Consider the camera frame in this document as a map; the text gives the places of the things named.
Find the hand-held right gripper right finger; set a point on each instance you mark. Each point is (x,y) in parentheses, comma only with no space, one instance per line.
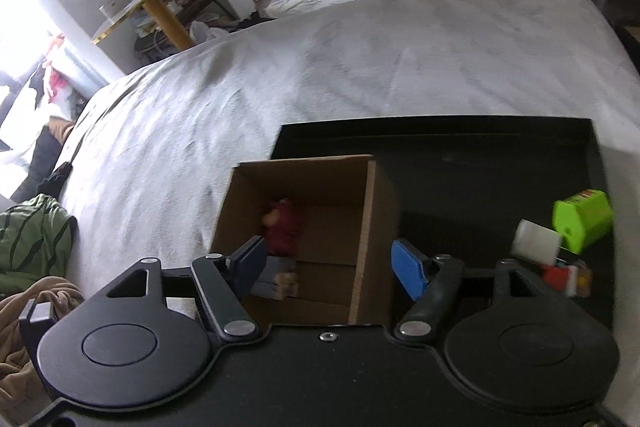
(411,272)

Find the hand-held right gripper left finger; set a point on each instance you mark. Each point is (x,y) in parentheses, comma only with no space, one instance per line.
(250,264)

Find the cardboard box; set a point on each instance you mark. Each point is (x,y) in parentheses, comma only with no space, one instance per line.
(325,187)

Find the black tray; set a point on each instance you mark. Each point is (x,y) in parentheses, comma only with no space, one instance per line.
(475,167)

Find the white charger plug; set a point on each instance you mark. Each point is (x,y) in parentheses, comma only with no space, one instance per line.
(535,243)

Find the small red toy figure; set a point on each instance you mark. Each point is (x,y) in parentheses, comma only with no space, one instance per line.
(557,278)

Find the green hexagonal box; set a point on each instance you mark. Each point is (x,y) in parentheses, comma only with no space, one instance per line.
(582,219)

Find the grey blocky toy figure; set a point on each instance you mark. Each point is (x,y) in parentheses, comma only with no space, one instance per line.
(275,274)

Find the red plush toy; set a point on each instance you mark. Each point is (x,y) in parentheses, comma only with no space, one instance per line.
(282,227)

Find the green striped cloth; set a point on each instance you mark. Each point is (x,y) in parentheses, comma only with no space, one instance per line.
(35,232)

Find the beige cloth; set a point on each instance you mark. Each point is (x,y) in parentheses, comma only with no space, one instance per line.
(30,307)

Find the black clothing pile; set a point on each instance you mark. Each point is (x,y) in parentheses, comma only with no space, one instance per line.
(47,157)

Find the white plastic bag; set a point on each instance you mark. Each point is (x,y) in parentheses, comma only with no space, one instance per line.
(207,32)

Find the dark shelf under table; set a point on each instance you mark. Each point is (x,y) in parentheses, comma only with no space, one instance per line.
(195,7)

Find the hanging red and black clothes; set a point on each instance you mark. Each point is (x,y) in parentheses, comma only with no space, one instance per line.
(52,72)

